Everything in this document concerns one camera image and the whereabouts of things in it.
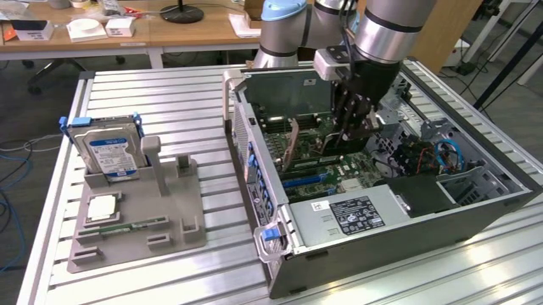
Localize open dark grey PC case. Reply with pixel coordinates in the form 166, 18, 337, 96
223, 62, 543, 300

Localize wooden cabinet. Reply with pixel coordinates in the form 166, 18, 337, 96
407, 0, 485, 76

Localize blue case latch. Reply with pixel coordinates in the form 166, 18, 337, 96
262, 227, 285, 244

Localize small white labelled box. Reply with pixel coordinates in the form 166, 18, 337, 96
104, 17, 136, 38

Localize silver metal drive cage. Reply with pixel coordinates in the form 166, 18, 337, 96
367, 91, 429, 153

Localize white box with round dish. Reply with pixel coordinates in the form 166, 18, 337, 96
67, 18, 110, 43

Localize grey metal disk bay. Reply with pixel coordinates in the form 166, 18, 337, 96
437, 165, 509, 207

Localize blue wire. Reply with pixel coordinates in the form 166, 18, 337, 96
435, 138, 467, 174

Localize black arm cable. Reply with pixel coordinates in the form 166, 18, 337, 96
338, 0, 362, 80

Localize black round lamp base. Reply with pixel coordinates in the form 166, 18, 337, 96
160, 0, 206, 25

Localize silver CPU chip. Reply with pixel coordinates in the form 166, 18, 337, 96
87, 196, 122, 220

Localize clear plastic bag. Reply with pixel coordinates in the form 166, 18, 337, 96
96, 0, 128, 17

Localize green motherboard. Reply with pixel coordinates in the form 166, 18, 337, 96
254, 104, 386, 204

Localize grey plastic parts rack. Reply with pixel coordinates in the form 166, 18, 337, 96
67, 136, 208, 274

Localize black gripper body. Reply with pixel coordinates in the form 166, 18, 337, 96
333, 58, 402, 105

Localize black power adapter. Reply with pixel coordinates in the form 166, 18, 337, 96
455, 62, 479, 76

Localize hard disk in blue caddy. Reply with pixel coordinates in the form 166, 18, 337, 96
58, 111, 148, 182

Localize grey power supply unit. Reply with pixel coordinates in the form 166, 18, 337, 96
289, 186, 413, 248

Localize brown cardboard box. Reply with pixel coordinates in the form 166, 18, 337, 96
245, 0, 267, 22

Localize white box with black top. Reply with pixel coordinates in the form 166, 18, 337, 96
11, 19, 55, 41

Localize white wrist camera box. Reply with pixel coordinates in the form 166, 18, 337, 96
314, 46, 355, 82

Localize blue floor cable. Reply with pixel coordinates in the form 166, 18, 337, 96
0, 152, 34, 274

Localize installed black RAM stick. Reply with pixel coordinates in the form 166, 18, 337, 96
289, 154, 343, 169

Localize red wire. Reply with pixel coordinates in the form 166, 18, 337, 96
414, 147, 438, 174

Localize wooden desk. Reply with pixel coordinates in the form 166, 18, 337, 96
0, 0, 382, 69

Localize white paper leaflets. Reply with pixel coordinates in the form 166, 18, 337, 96
227, 12, 263, 39

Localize blue expansion slot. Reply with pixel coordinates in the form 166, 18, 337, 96
282, 173, 333, 189

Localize white floor cable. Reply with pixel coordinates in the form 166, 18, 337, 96
0, 133, 64, 153

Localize graphics card with metal bracket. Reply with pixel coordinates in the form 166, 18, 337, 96
279, 117, 374, 174

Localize green RAM stick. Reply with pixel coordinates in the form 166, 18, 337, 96
99, 217, 167, 235

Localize black office chair base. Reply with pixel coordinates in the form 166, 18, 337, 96
23, 57, 127, 95

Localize white desk frame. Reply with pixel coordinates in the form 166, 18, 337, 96
441, 0, 543, 86

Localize black slanted stand pole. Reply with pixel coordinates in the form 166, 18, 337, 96
473, 18, 543, 111

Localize black RAM slot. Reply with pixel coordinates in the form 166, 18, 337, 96
265, 122, 333, 133
263, 116, 333, 126

